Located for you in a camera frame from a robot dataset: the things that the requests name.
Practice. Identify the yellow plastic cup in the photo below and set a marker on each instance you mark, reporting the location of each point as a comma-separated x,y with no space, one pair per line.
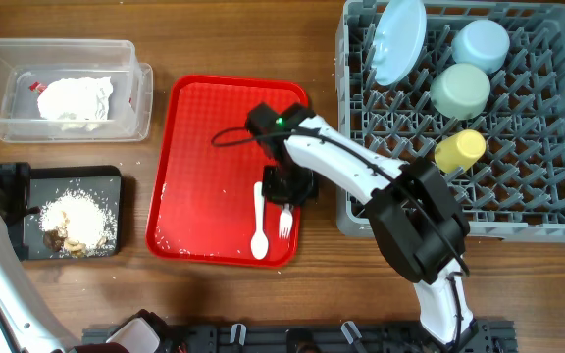
462,150

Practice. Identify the large light blue plate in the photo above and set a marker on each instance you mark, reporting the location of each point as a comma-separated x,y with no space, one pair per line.
398,40

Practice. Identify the white plastic spoon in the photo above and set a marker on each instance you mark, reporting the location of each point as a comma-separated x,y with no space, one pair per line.
259,242

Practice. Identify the food scraps and rice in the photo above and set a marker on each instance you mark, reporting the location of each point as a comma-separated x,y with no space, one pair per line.
76,225

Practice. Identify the grey dishwasher rack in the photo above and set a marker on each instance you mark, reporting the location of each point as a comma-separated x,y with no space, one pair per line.
516,191

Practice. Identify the white napkin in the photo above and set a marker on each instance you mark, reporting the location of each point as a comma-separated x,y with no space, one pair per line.
76,103

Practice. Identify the white plastic fork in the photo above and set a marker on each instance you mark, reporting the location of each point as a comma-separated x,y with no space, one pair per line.
285,222

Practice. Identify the light green bowl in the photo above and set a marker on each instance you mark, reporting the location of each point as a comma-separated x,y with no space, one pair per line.
461,91

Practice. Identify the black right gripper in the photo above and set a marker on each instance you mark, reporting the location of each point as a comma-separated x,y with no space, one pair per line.
280,196

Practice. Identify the small light blue saucer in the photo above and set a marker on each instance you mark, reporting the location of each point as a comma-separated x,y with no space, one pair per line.
482,43

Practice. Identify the clear plastic bin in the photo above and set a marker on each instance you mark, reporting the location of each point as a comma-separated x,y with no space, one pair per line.
24,61

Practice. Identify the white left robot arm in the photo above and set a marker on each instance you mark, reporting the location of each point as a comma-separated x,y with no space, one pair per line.
28,325

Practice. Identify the red snack wrapper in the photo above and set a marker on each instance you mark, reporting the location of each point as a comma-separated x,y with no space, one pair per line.
37,88

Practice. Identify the red plastic tray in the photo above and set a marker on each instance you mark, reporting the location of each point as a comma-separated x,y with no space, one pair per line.
202,206

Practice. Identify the black waste tray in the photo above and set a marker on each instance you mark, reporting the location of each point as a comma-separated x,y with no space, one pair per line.
104,183

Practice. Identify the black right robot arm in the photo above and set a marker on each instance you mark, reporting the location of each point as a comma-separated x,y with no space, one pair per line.
418,225

